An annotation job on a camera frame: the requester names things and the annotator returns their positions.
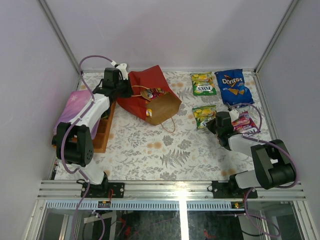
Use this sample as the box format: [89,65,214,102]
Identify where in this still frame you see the purple snack packet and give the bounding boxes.
[232,111,260,134]

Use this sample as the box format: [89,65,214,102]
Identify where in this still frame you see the green yellow snack packet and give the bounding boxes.
[192,105,217,129]

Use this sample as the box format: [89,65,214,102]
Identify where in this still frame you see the blue chips bag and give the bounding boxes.
[214,69,254,106]

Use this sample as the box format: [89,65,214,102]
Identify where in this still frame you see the red paper bag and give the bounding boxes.
[117,65,182,126]

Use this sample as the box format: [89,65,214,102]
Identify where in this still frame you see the green candy bag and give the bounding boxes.
[190,72,217,96]

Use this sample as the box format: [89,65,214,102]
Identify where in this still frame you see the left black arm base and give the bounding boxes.
[85,175,125,199]

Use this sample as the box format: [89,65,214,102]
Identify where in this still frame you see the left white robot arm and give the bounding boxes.
[52,63,133,198]

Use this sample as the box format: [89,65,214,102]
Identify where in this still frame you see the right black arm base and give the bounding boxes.
[207,175,251,199]

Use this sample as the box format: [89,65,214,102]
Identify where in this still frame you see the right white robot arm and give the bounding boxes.
[206,111,298,198]

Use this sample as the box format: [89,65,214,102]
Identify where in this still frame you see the purple frozen gift bag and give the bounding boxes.
[53,90,104,139]

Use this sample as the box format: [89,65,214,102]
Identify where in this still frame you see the floral table cloth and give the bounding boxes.
[92,71,254,181]

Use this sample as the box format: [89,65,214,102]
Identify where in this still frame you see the orange wooden tray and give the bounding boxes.
[53,102,117,154]

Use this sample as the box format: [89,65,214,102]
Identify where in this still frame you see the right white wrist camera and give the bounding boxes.
[228,106,240,123]

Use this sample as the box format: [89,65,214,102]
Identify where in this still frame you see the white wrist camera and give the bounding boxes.
[228,106,240,123]
[111,60,129,80]

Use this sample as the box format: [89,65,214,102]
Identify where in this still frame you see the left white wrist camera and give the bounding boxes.
[111,60,129,80]

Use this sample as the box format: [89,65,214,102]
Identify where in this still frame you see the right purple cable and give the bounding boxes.
[231,103,300,238]

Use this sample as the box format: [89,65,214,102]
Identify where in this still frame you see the aluminium front rail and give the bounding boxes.
[37,180,306,211]

